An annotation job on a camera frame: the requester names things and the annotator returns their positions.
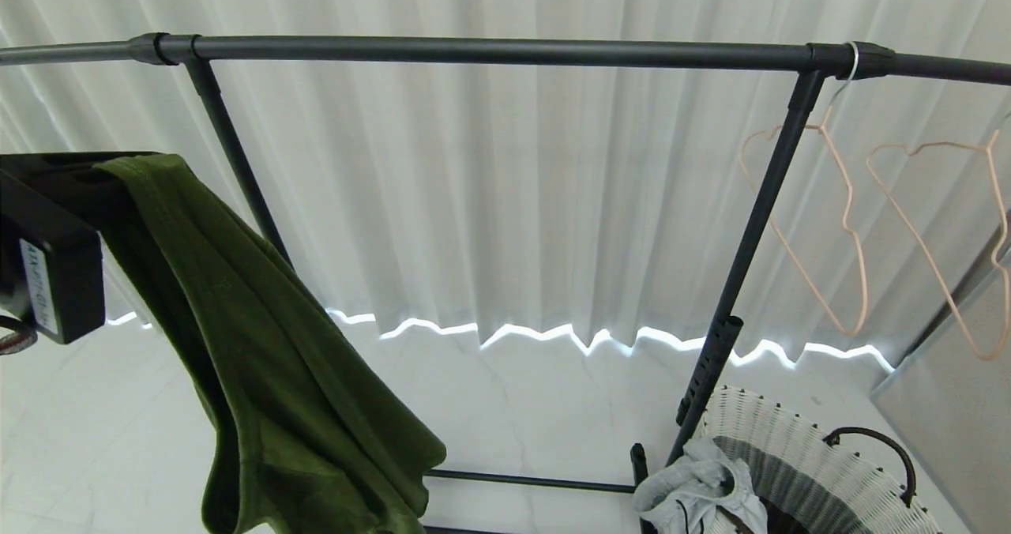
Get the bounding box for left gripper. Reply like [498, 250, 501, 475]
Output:
[0, 152, 155, 345]

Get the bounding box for green long-sleeved shirt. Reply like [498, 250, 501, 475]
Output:
[93, 153, 447, 534]

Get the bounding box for pink clothes hanger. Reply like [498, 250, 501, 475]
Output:
[865, 111, 1011, 361]
[739, 42, 870, 337]

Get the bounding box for black clothes rack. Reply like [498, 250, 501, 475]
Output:
[0, 32, 1011, 534]

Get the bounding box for white laundry basket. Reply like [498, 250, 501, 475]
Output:
[695, 384, 949, 534]

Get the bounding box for white curtain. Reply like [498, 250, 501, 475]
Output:
[0, 0, 1011, 361]

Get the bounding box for pale grey shorts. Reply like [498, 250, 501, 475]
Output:
[632, 437, 769, 534]

